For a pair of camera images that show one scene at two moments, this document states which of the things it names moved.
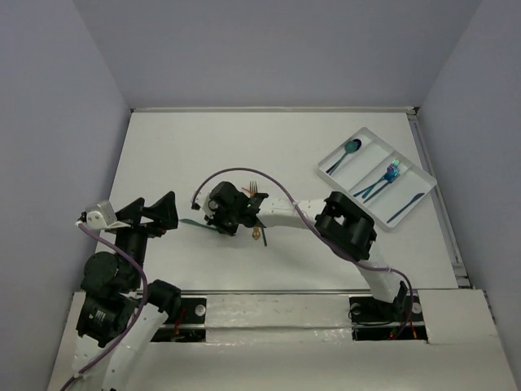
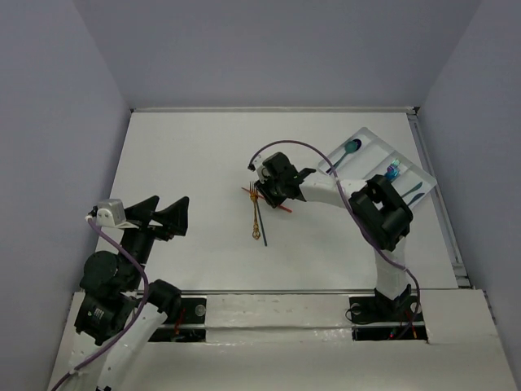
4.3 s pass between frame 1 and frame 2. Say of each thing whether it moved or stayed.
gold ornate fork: stayed
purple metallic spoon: stayed
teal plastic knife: moved
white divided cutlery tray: stayed
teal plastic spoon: stayed
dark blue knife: moved
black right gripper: moved
